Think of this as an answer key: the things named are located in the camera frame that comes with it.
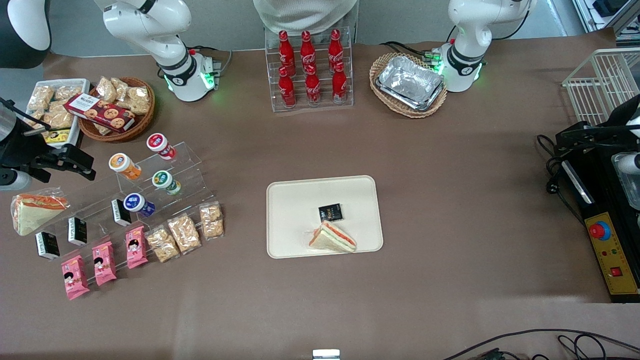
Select small wrapped triangle sandwich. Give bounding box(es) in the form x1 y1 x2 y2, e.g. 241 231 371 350
305 220 358 254

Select white rectangular tray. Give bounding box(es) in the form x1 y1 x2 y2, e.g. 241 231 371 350
23 78 91 149

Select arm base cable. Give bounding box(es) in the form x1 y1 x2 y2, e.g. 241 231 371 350
379 25 457 63
188 46 234 76

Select black machine with yellow panel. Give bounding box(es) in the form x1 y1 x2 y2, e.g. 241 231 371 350
559 144 640 304

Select red gum bottle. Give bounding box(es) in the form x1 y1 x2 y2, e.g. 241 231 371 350
146 132 177 161

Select person in white sweater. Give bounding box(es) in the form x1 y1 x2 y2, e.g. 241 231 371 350
252 0 359 36

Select aluminium foil trays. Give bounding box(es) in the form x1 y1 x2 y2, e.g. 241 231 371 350
375 55 446 112

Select black machine power cable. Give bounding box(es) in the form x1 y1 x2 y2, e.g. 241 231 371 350
536 133 587 226

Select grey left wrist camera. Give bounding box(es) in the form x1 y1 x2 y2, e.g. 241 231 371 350
620 152 640 176

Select red emergency stop button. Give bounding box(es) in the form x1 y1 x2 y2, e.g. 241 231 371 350
588 220 612 242

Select clear-wrapped puffed rice bar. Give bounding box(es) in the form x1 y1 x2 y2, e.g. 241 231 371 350
145 225 181 264
199 201 225 241
167 213 203 256

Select clear acrylic stepped shelf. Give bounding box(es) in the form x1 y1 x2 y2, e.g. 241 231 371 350
47 141 216 251

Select clear plastic container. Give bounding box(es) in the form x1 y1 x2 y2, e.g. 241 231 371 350
611 152 640 211

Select long black floor cable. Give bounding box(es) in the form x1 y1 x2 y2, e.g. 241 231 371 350
442 328 640 360

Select brown wicker basket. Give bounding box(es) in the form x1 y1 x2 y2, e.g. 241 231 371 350
78 76 156 143

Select green gum bottle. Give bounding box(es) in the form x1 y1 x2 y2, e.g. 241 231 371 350
152 170 182 196

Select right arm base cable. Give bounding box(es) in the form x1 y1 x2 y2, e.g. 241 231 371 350
188 46 234 76

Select large wrapped sandwich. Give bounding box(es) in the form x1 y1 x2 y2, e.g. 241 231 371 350
10 187 71 237

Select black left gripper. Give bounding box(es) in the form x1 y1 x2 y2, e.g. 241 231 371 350
555 95 640 153

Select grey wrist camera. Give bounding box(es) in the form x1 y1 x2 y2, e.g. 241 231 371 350
0 169 33 192
620 152 640 176

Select metal frame shelf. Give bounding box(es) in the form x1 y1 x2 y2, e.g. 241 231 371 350
571 0 640 47

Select left arm base cable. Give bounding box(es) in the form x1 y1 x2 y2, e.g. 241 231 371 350
379 25 457 63

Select cream plastic tray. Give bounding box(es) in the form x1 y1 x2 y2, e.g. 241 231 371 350
266 175 384 259

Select clear acrylic bottle rack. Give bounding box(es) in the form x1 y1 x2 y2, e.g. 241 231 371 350
264 26 355 113

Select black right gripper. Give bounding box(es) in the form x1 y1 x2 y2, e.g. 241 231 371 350
0 125 97 182

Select pink biscuit packet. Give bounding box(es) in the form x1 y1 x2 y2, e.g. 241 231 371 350
61 255 91 301
92 241 118 287
125 225 149 270

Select blue gum bottle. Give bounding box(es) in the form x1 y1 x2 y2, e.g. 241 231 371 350
123 192 156 218

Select light wicker basket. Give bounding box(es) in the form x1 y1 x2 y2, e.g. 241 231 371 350
369 52 448 119

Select white wire basket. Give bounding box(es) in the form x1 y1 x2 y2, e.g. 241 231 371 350
562 47 640 127

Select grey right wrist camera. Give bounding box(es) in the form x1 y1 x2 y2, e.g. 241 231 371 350
0 169 33 192

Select red cola bottle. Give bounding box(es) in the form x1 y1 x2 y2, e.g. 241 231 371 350
327 28 344 68
278 30 296 71
332 61 348 104
304 64 322 106
299 30 317 71
278 66 297 108

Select small black white box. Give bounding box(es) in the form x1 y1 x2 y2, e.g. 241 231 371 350
67 216 88 247
35 231 61 261
111 199 132 227

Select small black snack packet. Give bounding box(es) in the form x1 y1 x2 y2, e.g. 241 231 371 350
318 203 344 222

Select coiled black cable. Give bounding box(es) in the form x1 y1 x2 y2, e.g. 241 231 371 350
557 334 640 360

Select dark red cookie box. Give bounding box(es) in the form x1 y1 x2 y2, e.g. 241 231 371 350
63 93 137 133

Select orange gum bottle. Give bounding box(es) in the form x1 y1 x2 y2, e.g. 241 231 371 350
108 152 143 181

